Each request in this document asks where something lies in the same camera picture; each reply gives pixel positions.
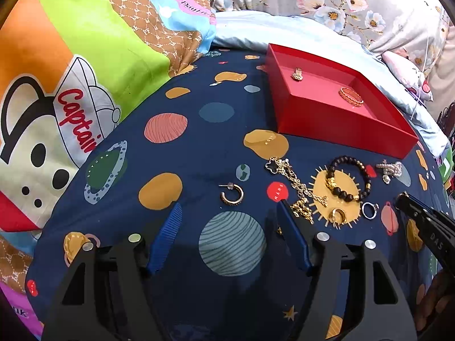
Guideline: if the red cardboard box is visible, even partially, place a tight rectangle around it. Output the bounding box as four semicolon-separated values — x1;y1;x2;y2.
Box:
265;43;419;159

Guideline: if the black bead bracelet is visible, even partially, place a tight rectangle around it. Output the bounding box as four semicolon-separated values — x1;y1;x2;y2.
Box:
324;155;376;202

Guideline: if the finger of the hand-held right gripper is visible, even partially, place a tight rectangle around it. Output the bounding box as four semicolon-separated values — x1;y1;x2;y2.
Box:
395;192;455;235

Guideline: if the gold bead chain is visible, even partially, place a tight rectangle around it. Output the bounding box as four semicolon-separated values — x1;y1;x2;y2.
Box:
291;199;315;224

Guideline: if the light blue quilt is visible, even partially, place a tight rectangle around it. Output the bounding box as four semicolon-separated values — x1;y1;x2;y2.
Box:
210;11;450;157

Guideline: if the gold black clover necklace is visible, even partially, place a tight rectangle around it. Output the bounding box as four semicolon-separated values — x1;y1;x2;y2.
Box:
265;156;328;207

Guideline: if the colourful cartoon monkey blanket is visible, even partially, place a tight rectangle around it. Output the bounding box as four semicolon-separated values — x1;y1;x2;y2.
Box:
0;0;217;341

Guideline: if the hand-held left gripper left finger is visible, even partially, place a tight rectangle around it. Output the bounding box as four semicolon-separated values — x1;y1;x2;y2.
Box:
43;202;183;341

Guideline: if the beige cloth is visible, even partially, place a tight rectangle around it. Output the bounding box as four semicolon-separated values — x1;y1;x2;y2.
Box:
427;7;455;107

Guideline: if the gold bangle bracelet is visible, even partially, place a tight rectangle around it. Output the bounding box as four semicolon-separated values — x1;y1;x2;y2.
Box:
338;87;365;107

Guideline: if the white pearl bracelet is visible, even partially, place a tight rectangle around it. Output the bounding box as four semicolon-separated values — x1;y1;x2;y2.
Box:
376;161;404;184

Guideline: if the dark blue planet blanket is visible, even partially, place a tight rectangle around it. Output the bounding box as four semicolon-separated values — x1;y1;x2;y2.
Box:
25;48;455;341

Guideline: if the thin white cable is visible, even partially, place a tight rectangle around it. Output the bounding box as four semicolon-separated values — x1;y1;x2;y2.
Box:
409;0;448;121

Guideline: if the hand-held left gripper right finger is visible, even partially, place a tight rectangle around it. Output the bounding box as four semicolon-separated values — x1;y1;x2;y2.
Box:
276;199;418;341

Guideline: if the pink plush toy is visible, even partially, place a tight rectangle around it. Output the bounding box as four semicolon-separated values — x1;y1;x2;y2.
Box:
382;50;434;102

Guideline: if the silver ring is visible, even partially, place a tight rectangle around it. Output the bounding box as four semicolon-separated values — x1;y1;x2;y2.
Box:
361;202;380;219

